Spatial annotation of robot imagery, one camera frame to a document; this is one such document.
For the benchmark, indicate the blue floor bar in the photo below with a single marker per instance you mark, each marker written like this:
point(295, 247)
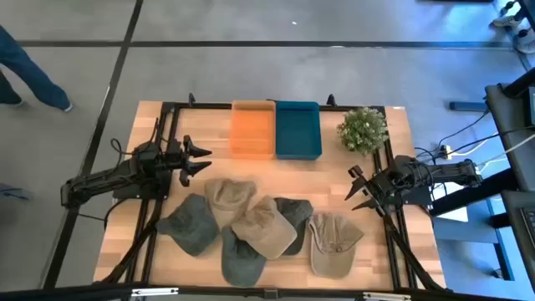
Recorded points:
point(468, 105)

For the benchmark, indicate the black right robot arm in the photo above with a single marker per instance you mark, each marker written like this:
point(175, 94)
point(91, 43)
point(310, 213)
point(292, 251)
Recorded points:
point(451, 171)

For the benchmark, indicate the tan baseball cap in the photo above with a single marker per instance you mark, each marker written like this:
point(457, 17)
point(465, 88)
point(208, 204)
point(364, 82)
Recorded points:
point(227, 198)
point(263, 229)
point(334, 244)

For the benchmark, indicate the silver metal bracket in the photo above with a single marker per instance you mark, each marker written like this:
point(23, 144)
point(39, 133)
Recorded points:
point(386, 296)
point(154, 292)

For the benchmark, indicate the orange plastic bin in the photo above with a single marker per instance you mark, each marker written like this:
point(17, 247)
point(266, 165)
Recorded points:
point(252, 131)

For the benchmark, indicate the teal plastic bin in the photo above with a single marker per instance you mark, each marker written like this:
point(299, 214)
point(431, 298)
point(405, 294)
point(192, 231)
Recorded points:
point(297, 131)

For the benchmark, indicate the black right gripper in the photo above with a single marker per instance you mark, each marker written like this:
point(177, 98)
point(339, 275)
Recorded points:
point(381, 188)

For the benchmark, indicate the black desk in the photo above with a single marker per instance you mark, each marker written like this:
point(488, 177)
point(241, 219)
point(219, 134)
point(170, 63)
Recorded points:
point(507, 125)

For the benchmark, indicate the person's white shoe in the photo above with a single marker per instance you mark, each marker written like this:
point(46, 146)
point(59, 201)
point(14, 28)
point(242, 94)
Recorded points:
point(505, 21)
point(526, 41)

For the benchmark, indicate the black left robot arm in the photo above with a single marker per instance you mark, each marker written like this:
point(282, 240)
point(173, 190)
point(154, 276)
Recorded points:
point(104, 180)

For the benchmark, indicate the green potted plant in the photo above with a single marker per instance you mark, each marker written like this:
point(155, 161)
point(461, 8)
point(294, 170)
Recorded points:
point(363, 130)

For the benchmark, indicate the dark green baseball cap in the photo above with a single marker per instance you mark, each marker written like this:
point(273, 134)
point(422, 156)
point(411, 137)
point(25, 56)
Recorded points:
point(190, 226)
point(241, 263)
point(297, 212)

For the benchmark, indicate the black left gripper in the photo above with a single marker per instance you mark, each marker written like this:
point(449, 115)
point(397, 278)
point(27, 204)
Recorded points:
point(174, 156)

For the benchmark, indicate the person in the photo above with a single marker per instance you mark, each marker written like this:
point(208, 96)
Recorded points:
point(29, 71)

